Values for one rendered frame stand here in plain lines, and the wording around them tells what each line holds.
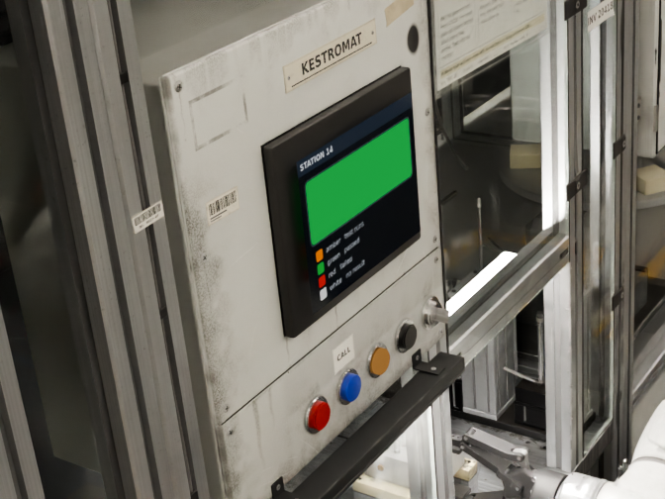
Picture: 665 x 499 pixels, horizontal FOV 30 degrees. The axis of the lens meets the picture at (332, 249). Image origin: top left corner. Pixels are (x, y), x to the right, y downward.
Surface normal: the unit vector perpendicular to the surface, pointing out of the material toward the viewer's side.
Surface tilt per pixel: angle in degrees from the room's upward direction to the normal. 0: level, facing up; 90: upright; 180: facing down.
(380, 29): 90
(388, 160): 90
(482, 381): 90
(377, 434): 0
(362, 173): 90
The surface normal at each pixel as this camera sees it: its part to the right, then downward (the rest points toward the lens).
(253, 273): 0.83, 0.17
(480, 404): -0.55, 0.40
